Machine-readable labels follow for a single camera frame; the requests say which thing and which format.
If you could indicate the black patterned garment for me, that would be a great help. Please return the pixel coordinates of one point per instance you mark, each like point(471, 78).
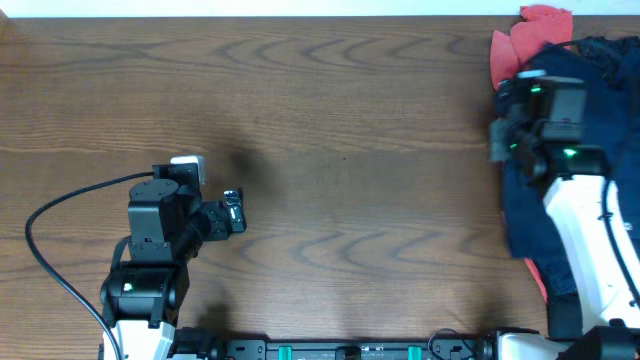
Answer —
point(617, 60)

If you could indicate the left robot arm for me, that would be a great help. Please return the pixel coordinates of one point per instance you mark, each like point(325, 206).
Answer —
point(148, 279)

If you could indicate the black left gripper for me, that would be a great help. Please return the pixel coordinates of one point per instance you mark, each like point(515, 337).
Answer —
point(220, 221)

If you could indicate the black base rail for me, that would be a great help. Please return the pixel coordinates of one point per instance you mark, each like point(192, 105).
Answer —
point(445, 344)

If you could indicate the red cloth garment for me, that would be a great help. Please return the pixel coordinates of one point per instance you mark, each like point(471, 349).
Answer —
point(540, 25)

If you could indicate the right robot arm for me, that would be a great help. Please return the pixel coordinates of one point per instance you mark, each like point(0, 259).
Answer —
point(585, 240)

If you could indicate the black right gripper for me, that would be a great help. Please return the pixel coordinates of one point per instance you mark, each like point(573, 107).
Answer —
point(497, 132)

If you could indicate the navy garment pile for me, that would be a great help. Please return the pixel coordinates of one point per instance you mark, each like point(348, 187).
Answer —
point(611, 121)

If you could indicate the black garment bottom right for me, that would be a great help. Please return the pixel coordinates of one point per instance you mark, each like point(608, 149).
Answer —
point(564, 316)

